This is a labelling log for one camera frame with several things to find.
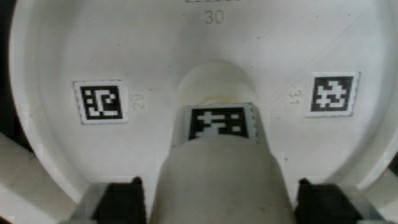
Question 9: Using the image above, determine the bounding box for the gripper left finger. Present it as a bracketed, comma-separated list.
[61, 175, 150, 224]

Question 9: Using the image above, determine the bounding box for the white cylindrical table leg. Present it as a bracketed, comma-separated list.
[150, 103, 296, 224]

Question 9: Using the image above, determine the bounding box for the white round table top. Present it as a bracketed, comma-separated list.
[10, 0, 398, 197]

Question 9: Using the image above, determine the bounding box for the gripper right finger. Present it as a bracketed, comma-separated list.
[294, 177, 388, 224]

